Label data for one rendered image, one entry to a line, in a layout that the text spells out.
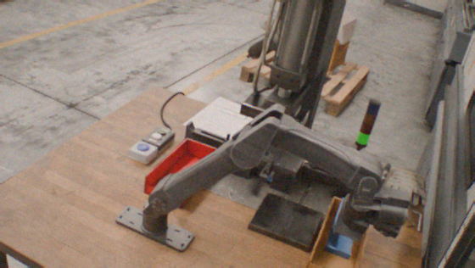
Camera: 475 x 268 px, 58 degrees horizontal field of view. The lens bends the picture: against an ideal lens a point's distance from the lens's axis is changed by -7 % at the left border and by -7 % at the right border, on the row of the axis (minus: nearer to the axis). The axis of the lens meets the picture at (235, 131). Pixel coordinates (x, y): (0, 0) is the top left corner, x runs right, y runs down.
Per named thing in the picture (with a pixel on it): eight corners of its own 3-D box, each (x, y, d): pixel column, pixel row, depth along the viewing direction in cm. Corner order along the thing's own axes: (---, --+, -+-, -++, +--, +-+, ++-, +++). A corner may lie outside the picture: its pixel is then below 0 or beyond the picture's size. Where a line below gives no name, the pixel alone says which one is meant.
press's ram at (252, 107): (236, 124, 132) (255, 25, 117) (265, 93, 153) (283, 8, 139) (294, 144, 127) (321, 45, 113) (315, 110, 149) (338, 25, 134)
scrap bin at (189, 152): (143, 192, 125) (144, 175, 122) (185, 153, 146) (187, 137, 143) (181, 209, 122) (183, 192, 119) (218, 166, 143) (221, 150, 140)
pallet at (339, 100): (287, 51, 531) (289, 40, 524) (366, 80, 497) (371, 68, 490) (238, 79, 435) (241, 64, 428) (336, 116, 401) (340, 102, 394)
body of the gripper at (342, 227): (371, 205, 105) (377, 192, 99) (358, 243, 101) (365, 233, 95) (345, 196, 107) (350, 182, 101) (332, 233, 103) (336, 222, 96)
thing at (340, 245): (322, 254, 115) (326, 245, 114) (333, 220, 128) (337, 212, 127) (348, 262, 114) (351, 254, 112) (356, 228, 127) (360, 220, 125)
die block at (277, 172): (229, 172, 141) (232, 152, 137) (241, 158, 149) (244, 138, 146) (289, 195, 136) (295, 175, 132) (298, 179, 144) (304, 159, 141)
